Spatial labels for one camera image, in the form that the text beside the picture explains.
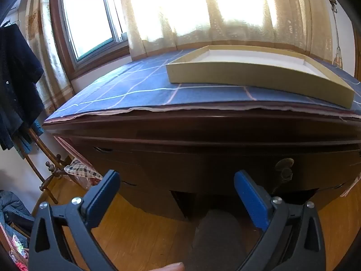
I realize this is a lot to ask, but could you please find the small side drawer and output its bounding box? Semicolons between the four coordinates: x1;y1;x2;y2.
72;140;141;166

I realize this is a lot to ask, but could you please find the blue-grey padded jacket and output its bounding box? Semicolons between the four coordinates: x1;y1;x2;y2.
0;190;34;233

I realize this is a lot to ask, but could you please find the shallow cardboard tray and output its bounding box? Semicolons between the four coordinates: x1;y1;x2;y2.
166;45;355;109

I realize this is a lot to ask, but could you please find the checkered cloth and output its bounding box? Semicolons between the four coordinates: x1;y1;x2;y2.
64;158;103;188

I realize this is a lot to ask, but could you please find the colourful patterned cloth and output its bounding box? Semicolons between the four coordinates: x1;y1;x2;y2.
8;230;30;260

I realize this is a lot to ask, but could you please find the brass drawer handle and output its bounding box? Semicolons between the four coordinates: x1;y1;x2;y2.
275;158;295;188

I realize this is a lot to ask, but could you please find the beige lace curtain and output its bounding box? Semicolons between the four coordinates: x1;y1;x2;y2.
117;0;333;61

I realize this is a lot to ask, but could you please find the blue plaid cloth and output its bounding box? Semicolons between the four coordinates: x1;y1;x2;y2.
44;49;361;123

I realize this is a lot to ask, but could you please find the tan patterned curtain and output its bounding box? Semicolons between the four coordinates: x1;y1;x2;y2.
24;0;75;116

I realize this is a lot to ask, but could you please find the wooden coat rack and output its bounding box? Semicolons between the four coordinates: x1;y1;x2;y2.
21;128;71;205

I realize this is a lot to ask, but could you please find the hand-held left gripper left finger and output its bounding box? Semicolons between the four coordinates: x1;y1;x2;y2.
28;169;121;271

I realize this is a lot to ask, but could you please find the brass hook with hanging ornament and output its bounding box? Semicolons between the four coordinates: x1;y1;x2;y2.
327;0;343;69

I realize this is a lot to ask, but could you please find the person's grey trouser leg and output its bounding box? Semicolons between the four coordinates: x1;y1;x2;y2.
193;209;247;271

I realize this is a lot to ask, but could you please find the dark navy coat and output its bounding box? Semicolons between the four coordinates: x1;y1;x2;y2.
0;23;45;151

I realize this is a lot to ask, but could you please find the large side drawer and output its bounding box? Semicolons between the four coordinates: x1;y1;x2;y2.
93;161;175;204

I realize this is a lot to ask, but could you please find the person's left hand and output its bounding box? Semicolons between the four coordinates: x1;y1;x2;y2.
156;262;186;271

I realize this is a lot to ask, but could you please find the dark wooden desk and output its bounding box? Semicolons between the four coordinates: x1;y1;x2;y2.
42;106;361;223

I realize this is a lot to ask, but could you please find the teal garment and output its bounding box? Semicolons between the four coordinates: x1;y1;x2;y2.
15;120;43;161

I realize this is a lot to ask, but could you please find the wood-framed window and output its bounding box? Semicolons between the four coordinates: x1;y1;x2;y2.
49;0;130;81

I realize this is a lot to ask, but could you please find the pink striped cloth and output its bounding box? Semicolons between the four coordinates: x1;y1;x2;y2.
55;136;85;163

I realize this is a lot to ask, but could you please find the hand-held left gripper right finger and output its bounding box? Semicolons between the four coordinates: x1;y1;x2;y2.
234;170;328;271

